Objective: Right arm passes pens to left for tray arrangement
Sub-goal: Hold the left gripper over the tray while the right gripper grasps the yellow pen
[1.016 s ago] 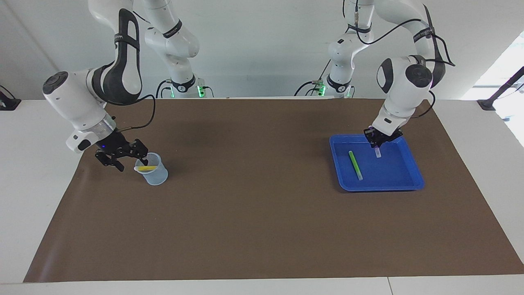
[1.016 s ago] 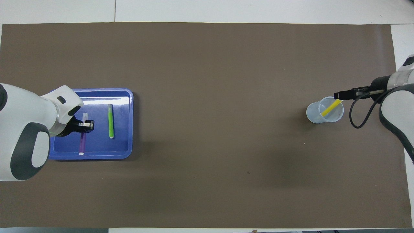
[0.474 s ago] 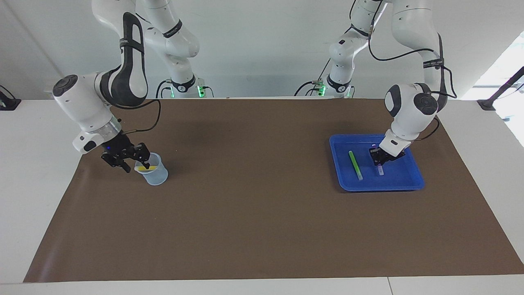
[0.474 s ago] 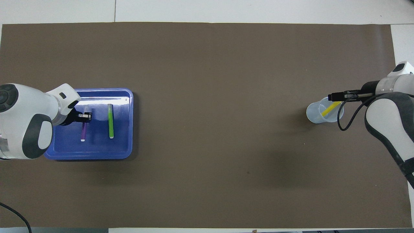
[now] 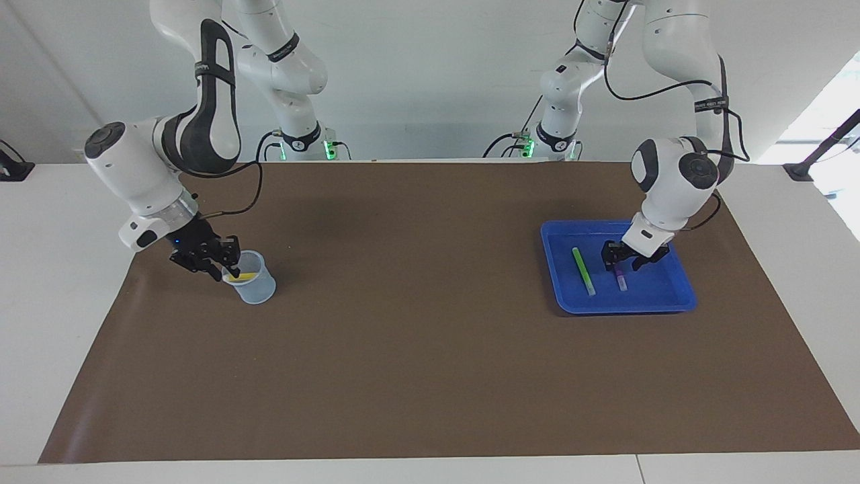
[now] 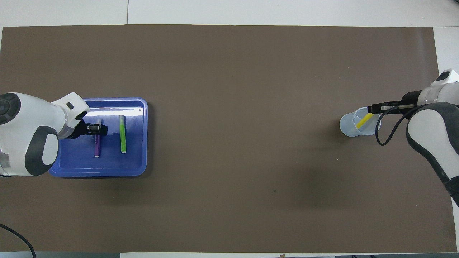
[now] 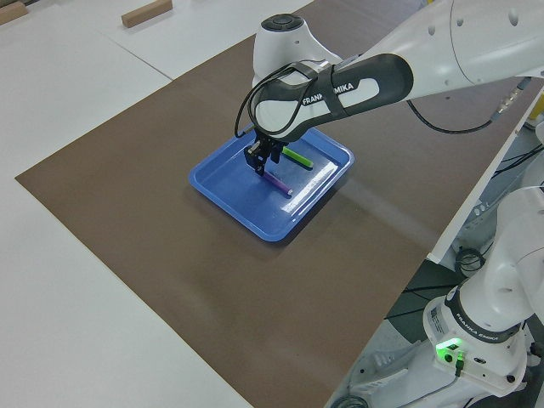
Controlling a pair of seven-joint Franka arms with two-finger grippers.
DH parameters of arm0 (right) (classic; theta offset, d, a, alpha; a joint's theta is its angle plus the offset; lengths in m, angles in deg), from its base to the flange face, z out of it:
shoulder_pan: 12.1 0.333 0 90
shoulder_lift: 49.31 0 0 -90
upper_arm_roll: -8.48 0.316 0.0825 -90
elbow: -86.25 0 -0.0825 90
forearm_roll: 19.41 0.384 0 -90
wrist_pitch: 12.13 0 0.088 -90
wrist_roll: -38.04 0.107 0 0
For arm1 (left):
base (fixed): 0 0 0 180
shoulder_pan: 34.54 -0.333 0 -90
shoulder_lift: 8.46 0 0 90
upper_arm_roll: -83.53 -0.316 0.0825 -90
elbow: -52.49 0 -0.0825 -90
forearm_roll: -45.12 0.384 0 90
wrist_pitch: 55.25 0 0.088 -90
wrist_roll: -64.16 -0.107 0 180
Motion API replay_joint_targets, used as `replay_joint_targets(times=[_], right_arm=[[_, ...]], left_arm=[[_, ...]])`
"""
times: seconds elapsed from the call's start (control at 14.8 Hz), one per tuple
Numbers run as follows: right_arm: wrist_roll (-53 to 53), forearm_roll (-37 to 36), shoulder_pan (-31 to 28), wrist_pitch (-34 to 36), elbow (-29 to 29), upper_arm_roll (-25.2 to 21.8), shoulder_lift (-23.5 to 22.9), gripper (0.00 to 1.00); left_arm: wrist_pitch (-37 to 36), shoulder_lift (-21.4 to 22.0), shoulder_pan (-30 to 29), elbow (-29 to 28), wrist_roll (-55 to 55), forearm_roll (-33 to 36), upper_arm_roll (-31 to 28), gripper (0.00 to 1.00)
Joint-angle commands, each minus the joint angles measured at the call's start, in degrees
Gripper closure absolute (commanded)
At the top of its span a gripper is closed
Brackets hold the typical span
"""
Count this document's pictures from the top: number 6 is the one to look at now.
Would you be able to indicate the blue plastic tray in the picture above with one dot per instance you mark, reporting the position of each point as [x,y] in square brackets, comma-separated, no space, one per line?
[111,165]

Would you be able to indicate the brown paper table mat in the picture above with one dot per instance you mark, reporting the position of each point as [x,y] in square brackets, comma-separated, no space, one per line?
[229,107]

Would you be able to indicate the clear plastic cup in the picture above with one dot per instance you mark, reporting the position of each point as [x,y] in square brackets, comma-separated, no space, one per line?
[349,130]

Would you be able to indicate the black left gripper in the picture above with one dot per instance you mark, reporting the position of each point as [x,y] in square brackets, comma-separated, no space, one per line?
[79,130]

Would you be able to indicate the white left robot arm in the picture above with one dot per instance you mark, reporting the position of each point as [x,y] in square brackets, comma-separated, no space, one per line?
[21,136]

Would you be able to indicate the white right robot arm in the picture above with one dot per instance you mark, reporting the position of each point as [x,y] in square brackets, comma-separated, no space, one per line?
[430,143]

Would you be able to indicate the purple pen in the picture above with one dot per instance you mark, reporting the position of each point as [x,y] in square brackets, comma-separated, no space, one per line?
[97,147]

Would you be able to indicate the yellow pen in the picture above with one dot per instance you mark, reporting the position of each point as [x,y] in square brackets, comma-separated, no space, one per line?
[364,121]

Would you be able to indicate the green pen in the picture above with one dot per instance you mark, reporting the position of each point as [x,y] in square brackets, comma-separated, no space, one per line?
[123,136]

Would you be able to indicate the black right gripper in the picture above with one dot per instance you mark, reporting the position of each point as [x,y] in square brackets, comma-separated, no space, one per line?
[410,99]

